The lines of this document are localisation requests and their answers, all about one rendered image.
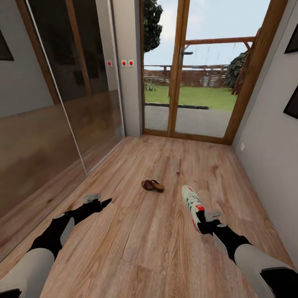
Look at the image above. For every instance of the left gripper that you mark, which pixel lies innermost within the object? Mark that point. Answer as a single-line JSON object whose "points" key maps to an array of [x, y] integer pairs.
{"points": [[95, 206]]}

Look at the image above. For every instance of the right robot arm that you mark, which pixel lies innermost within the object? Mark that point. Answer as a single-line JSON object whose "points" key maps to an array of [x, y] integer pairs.
{"points": [[268, 277]]}

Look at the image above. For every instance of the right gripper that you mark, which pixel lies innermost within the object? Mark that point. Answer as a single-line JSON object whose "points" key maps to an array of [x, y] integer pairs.
{"points": [[204, 227]]}

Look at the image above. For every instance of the gym shoe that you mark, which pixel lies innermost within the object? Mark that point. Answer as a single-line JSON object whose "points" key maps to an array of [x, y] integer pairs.
{"points": [[197, 209]]}

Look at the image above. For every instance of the sandal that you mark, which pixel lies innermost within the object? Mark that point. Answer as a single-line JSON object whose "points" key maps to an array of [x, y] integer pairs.
{"points": [[148, 185]]}

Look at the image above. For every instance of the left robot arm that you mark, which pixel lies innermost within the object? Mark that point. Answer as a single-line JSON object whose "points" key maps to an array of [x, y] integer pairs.
{"points": [[28, 277]]}

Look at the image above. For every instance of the door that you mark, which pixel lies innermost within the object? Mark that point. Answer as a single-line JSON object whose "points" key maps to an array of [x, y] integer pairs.
{"points": [[200, 60]]}

